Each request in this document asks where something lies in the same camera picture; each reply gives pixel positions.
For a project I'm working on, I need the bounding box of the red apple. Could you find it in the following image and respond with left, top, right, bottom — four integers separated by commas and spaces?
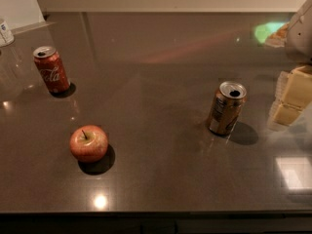
69, 125, 108, 163

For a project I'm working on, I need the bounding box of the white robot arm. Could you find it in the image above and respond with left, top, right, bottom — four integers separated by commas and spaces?
264, 0, 312, 131

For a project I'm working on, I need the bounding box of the orange soda can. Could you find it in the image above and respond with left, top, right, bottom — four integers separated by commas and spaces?
207, 81, 247, 136

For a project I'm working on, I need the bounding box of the white cup with blue label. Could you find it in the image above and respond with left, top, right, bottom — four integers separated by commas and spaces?
0, 18, 15, 47

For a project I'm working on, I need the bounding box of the red cola can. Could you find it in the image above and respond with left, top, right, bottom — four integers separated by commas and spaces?
33, 46, 70, 94

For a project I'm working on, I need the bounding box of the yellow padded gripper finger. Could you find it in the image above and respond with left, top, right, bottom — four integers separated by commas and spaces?
267, 65, 312, 130

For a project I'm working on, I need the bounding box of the green and orange snack bag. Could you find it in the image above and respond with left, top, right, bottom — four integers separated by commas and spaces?
254, 22, 289, 48

